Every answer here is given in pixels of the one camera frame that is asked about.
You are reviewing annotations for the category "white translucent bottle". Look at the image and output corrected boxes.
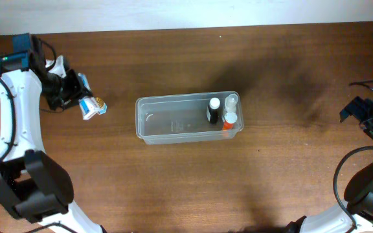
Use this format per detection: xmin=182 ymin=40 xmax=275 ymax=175
xmin=223 ymin=94 xmax=239 ymax=115

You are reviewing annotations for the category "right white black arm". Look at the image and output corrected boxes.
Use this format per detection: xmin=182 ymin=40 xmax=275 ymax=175
xmin=284 ymin=96 xmax=373 ymax=232

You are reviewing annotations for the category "orange tube white cap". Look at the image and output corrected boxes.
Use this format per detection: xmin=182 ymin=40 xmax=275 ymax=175
xmin=222 ymin=112 xmax=238 ymax=130

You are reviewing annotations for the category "clear plastic container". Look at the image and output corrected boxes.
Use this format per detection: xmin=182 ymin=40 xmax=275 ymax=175
xmin=135 ymin=91 xmax=244 ymax=144

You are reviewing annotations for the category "black bottle white cap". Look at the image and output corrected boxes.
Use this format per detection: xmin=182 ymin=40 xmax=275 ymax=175
xmin=207 ymin=98 xmax=220 ymax=124

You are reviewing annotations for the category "gold lid small jar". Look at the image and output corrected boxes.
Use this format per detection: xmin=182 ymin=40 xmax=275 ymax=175
xmin=95 ymin=97 xmax=107 ymax=115

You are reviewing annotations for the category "white Panadol box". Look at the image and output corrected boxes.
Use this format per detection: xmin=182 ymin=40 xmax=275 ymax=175
xmin=78 ymin=73 xmax=100 ymax=120

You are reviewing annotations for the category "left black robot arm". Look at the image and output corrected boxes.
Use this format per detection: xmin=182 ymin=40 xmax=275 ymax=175
xmin=0 ymin=33 xmax=107 ymax=233

